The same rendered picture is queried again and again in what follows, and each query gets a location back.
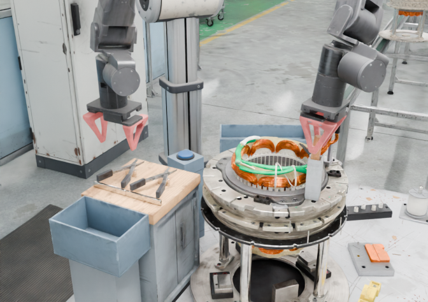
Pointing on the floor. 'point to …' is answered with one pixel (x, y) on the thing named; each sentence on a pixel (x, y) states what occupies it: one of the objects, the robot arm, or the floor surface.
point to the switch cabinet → (67, 74)
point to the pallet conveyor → (351, 93)
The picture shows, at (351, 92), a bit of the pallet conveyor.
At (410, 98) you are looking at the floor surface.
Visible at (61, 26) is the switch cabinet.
